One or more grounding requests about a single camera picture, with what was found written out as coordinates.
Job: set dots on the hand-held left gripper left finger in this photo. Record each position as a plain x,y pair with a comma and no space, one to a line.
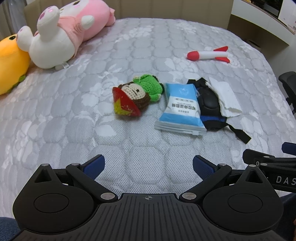
95,164

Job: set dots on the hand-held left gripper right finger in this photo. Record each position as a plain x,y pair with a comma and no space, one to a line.
203,165

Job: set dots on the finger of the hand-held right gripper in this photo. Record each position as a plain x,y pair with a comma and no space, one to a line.
290,148
266,160

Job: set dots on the blue white wipes packet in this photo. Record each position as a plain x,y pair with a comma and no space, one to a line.
180,109

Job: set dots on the black blue knee pad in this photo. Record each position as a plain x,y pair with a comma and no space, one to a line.
208,100

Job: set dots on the white wet wipe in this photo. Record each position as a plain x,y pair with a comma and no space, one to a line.
226,97

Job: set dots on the person's right leg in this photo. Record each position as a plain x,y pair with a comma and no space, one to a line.
289,208

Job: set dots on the person's leg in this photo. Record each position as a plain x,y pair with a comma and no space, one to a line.
8,229
289,208

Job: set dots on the black office chair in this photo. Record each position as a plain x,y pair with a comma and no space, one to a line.
290,85

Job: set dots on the crochet doll with green hat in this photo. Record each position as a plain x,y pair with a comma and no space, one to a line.
136,92

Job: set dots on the person's left leg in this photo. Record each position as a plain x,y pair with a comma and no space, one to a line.
8,229

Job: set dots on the red white toy rocket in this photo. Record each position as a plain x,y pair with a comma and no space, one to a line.
208,55

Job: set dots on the white desk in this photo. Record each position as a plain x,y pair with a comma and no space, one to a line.
261,25

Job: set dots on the grey quilted mattress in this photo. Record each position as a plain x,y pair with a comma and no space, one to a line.
148,46

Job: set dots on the yellow plush toy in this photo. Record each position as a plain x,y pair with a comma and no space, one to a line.
11,62

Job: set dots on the pink white plush rabbit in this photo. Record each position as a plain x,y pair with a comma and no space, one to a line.
69,30

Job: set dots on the light curtain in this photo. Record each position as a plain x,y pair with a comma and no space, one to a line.
9,14

